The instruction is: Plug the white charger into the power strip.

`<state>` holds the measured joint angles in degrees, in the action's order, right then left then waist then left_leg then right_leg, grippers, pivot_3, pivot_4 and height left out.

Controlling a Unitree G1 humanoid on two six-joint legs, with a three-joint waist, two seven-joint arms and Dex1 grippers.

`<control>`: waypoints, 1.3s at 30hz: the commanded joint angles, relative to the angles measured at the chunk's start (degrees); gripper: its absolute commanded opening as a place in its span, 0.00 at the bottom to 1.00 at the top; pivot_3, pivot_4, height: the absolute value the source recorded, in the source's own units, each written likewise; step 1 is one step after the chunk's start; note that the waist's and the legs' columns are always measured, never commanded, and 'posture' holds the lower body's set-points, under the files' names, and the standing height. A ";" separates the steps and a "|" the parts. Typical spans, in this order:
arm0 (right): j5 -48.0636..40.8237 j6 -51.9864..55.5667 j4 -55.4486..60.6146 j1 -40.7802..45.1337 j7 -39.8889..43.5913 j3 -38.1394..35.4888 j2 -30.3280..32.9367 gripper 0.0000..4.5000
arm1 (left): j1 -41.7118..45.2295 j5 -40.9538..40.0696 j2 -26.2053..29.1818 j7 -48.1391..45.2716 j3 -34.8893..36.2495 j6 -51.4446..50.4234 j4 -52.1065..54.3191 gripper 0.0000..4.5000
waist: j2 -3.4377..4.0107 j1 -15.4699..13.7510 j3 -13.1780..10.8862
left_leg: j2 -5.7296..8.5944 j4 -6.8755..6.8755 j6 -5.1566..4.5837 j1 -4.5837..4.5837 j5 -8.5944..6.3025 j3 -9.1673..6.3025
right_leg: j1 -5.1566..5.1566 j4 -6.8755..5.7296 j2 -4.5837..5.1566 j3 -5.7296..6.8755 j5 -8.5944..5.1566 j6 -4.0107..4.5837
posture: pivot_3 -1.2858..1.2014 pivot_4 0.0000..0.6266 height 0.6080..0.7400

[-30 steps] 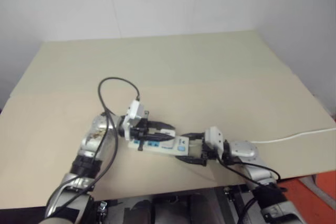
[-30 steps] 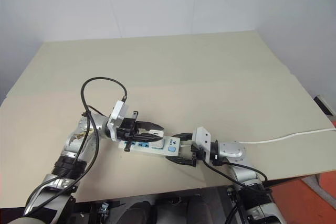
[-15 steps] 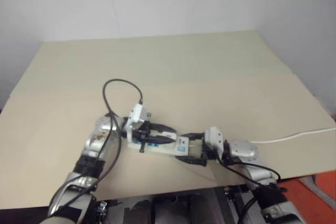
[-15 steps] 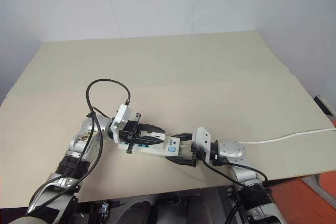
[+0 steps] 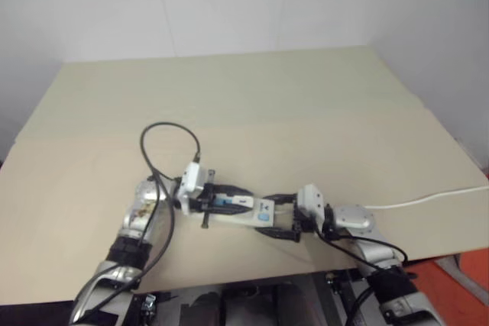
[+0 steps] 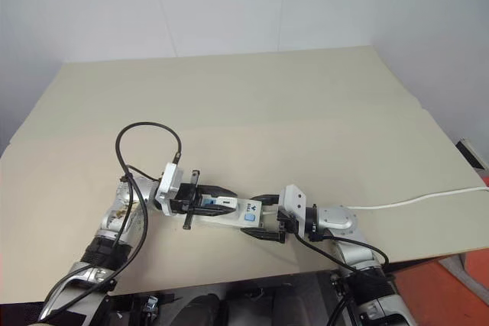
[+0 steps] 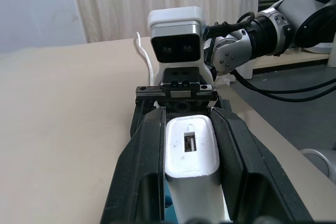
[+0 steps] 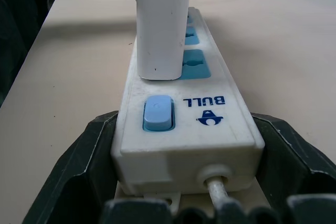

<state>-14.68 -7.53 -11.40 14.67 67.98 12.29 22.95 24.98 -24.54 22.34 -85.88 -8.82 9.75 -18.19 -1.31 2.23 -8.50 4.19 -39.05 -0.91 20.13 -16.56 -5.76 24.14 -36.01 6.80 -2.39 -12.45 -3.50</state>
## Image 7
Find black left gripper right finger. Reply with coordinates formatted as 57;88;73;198
209;108;315;224

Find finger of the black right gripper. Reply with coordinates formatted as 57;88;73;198
129;100;152;140
213;94;246;125

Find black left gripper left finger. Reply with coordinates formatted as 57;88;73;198
101;106;167;224

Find white usb charger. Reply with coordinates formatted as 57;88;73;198
164;115;234;224

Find white background table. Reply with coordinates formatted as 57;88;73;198
235;47;336;80

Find white curtain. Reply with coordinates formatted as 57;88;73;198
70;0;261;44

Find thin black hanging cable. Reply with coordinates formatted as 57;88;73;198
232;68;336;95
236;76;336;103

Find white cable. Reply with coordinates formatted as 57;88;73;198
134;31;156;86

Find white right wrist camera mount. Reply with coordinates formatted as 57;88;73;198
146;5;217;86

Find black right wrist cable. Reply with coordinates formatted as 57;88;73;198
206;11;256;38

